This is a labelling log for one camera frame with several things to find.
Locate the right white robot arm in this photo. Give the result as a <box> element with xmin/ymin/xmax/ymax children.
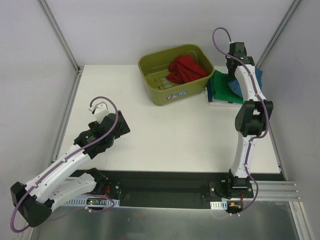
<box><xmin>214</xmin><ymin>42</ymin><xmax>274</xmax><ymax>199</ymax></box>

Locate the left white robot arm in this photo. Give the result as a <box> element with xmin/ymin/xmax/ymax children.
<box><xmin>10</xmin><ymin>111</ymin><xmax>130</xmax><ymax>228</ymax></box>

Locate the folded green t shirt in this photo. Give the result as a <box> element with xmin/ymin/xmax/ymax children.
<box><xmin>210</xmin><ymin>70</ymin><xmax>244</xmax><ymax>105</ymax></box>

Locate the folded dark blue t shirt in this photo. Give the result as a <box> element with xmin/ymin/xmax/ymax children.
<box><xmin>205</xmin><ymin>80</ymin><xmax>214</xmax><ymax>103</ymax></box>

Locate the red t shirt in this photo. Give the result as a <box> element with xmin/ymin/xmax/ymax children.
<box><xmin>166</xmin><ymin>55</ymin><xmax>208</xmax><ymax>84</ymax></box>

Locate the olive green plastic basket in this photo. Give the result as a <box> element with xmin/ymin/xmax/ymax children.
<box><xmin>138</xmin><ymin>44</ymin><xmax>215</xmax><ymax>106</ymax></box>

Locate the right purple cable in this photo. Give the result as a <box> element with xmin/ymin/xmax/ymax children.
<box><xmin>212</xmin><ymin>27</ymin><xmax>272</xmax><ymax>213</ymax></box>

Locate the purple cable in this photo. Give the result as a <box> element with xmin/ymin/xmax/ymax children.
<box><xmin>212</xmin><ymin>27</ymin><xmax>272</xmax><ymax>213</ymax></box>
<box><xmin>10</xmin><ymin>96</ymin><xmax>119</xmax><ymax>234</ymax></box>

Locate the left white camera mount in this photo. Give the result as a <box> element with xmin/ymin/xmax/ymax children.
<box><xmin>88</xmin><ymin>101</ymin><xmax>110</xmax><ymax>124</ymax></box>

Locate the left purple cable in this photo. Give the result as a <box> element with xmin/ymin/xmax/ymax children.
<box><xmin>10</xmin><ymin>96</ymin><xmax>119</xmax><ymax>234</ymax></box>

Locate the right aluminium frame post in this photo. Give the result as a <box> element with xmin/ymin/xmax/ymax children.
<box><xmin>256</xmin><ymin>0</ymin><xmax>303</xmax><ymax>68</ymax></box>

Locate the aluminium frame post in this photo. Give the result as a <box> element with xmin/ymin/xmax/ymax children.
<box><xmin>256</xmin><ymin>0</ymin><xmax>303</xmax><ymax>68</ymax></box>
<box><xmin>37</xmin><ymin>0</ymin><xmax>84</xmax><ymax>74</ymax></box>

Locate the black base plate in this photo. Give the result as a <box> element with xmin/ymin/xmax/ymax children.
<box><xmin>82</xmin><ymin>170</ymin><xmax>253</xmax><ymax>208</ymax></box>

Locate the left aluminium frame post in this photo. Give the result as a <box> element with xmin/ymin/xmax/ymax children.
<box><xmin>37</xmin><ymin>0</ymin><xmax>84</xmax><ymax>74</ymax></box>

